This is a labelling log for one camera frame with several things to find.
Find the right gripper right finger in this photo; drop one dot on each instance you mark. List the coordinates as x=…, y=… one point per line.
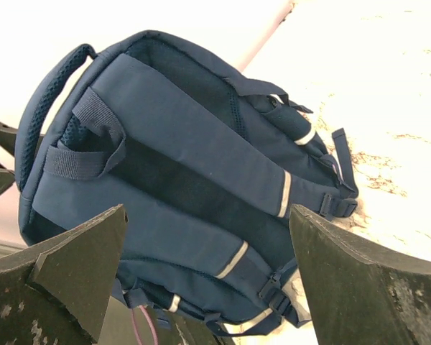
x=358, y=291

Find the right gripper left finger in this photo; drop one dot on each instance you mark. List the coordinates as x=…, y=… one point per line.
x=57, y=291

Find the navy blue student backpack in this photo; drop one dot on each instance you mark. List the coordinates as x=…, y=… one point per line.
x=206, y=162

